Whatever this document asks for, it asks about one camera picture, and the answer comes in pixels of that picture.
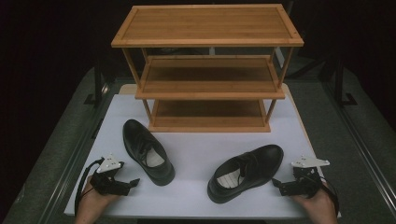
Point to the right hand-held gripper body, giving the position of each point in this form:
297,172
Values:
303,186

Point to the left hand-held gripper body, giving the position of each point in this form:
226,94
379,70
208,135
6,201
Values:
109,185

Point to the black leather lace-up shoe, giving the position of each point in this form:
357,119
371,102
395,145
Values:
264,158
137,140

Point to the wooden three-tier shoe rack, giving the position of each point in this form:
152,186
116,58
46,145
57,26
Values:
207,26

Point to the person's left hand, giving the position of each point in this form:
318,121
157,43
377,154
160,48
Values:
90,207

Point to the person's right hand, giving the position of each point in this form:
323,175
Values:
320,210

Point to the white table mat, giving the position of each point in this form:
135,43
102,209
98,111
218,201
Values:
193,155

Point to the black metal stand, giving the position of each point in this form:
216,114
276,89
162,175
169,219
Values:
340,84
98,84

